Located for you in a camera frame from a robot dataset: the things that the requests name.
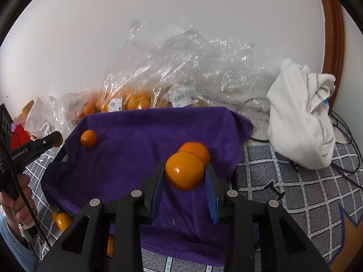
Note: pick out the small crumpled plastic bag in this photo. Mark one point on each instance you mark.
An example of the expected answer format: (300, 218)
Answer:
(46, 116)

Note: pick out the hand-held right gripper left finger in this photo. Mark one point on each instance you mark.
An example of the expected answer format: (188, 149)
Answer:
(157, 188)

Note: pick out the clear bag of oranges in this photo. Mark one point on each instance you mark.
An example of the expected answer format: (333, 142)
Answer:
(127, 99)

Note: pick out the wooden door frame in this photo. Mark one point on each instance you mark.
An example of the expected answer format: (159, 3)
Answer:
(333, 42)

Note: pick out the purple towel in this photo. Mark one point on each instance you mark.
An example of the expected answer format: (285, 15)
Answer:
(133, 144)

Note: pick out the black clip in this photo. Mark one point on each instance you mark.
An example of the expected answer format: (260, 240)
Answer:
(274, 189)

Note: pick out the person's left hand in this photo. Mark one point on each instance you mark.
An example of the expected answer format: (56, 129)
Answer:
(19, 208)

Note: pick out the cardboard box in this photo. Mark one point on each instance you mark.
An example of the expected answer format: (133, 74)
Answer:
(27, 109)

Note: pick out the white towel with grey stripes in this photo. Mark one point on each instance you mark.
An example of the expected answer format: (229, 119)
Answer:
(300, 119)

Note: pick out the large orange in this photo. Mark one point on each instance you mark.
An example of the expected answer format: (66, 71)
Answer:
(184, 174)
(198, 150)

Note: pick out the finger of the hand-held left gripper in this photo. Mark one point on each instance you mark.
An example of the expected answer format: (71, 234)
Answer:
(46, 142)

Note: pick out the small orange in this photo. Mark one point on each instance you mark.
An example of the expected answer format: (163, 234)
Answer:
(110, 245)
(63, 221)
(88, 138)

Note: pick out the large clear plastic bag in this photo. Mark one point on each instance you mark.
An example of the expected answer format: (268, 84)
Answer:
(195, 68)

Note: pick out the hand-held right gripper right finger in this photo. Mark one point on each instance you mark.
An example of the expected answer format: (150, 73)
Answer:
(211, 194)

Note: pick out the person's left forearm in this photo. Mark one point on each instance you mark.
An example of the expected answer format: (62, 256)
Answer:
(12, 246)

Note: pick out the red box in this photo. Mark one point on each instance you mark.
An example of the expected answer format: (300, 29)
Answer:
(19, 133)

